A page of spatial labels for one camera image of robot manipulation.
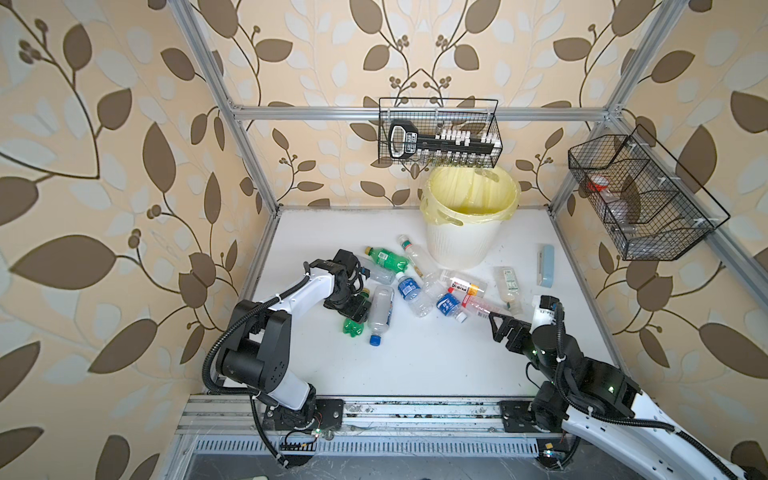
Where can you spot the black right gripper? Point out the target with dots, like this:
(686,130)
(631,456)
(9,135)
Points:
(521,329)

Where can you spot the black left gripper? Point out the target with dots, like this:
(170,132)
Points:
(353,311)

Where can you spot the clear bottle blue artesian label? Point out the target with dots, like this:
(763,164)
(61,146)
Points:
(379,318)

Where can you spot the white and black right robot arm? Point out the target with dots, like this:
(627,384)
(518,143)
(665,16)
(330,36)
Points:
(598,403)

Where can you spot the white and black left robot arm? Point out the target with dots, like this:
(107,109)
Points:
(251,357)

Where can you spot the white ribbed waste bin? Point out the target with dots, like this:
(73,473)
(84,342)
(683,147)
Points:
(459,241)

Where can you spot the yellow bin liner bag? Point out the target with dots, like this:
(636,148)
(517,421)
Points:
(462,196)

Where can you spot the clear bottle red cap red print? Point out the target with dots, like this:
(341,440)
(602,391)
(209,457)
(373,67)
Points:
(479,306)

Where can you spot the clear bluish bottle lying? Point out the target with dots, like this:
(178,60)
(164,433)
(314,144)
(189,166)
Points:
(377,273)

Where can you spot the clear bottle green band label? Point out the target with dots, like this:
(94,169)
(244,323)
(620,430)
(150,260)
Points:
(509,290)

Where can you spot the tea bottle yellow white label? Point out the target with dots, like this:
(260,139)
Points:
(463,282)

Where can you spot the green bottle yellow cap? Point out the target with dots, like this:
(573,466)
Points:
(387,259)

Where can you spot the small bottle blue label white cap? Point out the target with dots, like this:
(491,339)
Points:
(449,306)

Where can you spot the water bottle blue label white cap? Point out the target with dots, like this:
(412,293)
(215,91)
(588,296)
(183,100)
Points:
(415,297)

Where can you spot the clear bottle green red neck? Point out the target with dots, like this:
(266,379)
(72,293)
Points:
(425,267)

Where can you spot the red capped item in basket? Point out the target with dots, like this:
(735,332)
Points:
(596,183)

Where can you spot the black rack of white vials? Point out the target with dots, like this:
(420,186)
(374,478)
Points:
(405,141)

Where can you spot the black wire basket right wall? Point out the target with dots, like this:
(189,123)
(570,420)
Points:
(656,207)

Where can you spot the black wire basket wall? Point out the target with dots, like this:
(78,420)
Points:
(656,207)
(475,115)

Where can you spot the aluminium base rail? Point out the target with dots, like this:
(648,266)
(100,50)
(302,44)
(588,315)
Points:
(368,427)

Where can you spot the black wire basket back wall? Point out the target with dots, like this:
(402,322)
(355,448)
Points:
(475,115)

